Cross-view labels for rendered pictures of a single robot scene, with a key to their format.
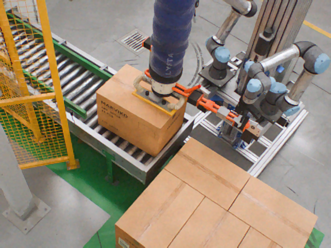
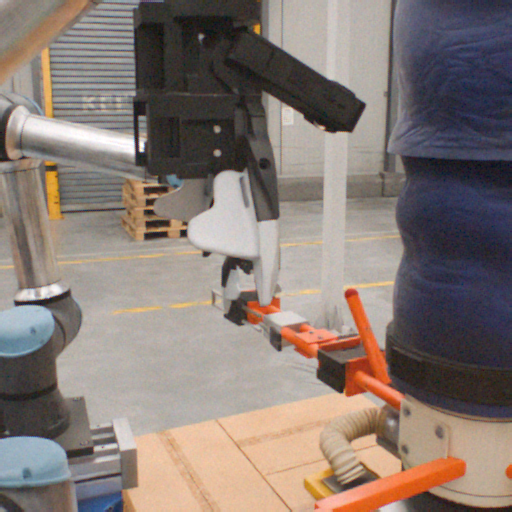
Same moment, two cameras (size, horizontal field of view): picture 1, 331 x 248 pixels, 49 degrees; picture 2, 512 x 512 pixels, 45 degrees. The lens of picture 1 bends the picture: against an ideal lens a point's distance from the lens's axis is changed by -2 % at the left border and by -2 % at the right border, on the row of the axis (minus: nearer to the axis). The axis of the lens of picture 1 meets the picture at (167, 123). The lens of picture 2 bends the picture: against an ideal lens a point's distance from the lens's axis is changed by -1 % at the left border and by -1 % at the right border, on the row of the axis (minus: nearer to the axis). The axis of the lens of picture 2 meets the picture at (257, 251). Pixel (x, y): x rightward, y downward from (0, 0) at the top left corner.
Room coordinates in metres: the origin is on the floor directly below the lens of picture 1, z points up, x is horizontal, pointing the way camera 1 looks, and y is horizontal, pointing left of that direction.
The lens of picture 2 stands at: (2.53, 0.27, 1.65)
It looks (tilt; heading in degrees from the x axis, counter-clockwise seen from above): 13 degrees down; 216
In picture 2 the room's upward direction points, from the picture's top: straight up
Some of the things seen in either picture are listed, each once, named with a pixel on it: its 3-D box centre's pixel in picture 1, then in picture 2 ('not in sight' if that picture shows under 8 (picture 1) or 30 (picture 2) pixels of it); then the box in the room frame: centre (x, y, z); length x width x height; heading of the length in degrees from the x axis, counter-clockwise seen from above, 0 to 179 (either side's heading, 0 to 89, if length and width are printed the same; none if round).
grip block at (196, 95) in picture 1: (195, 97); (353, 365); (1.69, -0.16, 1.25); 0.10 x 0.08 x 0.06; 154
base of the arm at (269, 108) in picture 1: (271, 102); (28, 404); (1.90, -0.75, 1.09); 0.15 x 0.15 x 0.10
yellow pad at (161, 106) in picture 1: (155, 98); not in sight; (1.71, 0.11, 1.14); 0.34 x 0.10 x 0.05; 64
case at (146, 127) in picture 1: (141, 110); not in sight; (1.92, 0.23, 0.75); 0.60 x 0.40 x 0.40; 64
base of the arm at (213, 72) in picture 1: (218, 68); not in sight; (2.18, -0.34, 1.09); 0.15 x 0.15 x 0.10
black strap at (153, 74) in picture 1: (166, 68); (477, 349); (1.80, 0.06, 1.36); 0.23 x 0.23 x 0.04
